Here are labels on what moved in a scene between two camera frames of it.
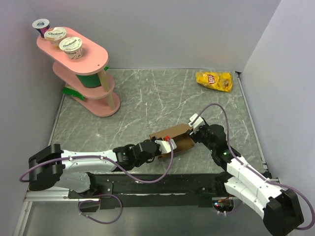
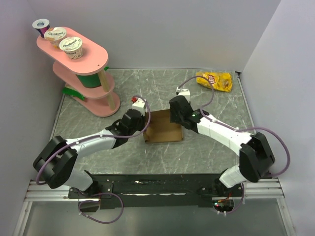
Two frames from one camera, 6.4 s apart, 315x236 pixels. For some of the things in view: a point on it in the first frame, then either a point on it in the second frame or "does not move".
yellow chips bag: (217, 80) does not move
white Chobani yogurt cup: (73, 46) does not move
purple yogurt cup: (42, 25) does not move
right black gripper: (195, 135) -> (173, 118)
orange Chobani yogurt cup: (55, 35) does not move
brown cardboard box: (180, 134) -> (160, 128)
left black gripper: (158, 152) -> (143, 122)
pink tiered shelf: (86, 76) does not move
